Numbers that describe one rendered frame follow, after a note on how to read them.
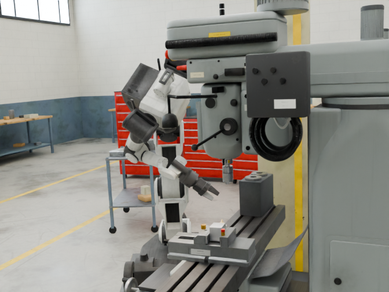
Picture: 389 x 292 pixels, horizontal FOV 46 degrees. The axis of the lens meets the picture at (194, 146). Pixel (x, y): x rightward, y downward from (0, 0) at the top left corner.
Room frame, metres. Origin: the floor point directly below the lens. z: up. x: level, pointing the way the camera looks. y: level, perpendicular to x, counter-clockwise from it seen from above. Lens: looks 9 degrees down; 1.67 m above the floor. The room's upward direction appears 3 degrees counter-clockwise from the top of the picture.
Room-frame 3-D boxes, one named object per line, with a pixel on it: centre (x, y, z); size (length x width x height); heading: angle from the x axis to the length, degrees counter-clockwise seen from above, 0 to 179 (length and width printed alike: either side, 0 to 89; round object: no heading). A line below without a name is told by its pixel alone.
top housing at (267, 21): (1.93, -0.15, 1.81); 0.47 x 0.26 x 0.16; 67
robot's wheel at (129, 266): (2.52, 0.41, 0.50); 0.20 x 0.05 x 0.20; 0
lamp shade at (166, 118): (1.99, 0.10, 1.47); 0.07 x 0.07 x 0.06
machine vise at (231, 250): (1.81, -0.05, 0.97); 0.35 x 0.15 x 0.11; 69
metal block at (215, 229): (1.80, -0.08, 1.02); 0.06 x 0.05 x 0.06; 159
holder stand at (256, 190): (2.41, -0.33, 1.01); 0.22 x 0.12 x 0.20; 153
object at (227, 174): (1.94, -0.14, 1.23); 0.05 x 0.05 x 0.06
